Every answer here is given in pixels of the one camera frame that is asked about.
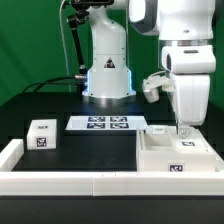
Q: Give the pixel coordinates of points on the white U-shaped obstacle fence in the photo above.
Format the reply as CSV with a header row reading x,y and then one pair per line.
x,y
103,184

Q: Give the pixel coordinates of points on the white cabinet body box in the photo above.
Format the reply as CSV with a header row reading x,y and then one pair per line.
x,y
154,153

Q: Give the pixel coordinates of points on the white base tag plate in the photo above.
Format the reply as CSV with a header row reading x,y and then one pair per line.
x,y
91,123

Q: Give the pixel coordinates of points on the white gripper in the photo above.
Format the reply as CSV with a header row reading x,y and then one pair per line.
x,y
189,68

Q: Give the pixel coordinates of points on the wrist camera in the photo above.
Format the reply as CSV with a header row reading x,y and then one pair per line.
x,y
151,84

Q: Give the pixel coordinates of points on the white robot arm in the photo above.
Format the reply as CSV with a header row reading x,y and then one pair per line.
x,y
177,34

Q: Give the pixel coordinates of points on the small white cabinet top block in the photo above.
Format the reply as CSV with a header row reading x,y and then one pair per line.
x,y
42,134

